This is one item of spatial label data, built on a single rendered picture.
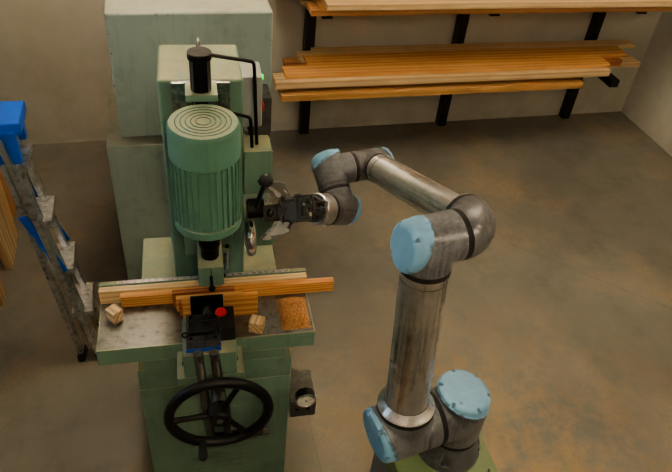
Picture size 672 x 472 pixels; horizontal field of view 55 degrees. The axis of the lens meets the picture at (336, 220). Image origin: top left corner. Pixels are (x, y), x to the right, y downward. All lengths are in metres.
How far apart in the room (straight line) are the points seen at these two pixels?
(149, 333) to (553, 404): 1.86
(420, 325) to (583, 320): 2.09
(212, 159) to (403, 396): 0.74
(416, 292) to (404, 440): 0.47
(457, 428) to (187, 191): 0.93
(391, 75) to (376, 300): 1.38
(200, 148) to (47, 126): 2.90
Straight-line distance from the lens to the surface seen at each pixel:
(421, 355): 1.56
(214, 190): 1.62
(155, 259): 2.27
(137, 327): 1.93
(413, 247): 1.35
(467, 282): 3.47
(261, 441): 2.30
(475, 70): 4.13
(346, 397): 2.87
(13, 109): 2.44
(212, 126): 1.58
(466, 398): 1.82
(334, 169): 1.85
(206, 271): 1.83
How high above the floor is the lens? 2.32
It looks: 39 degrees down
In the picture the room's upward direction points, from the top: 6 degrees clockwise
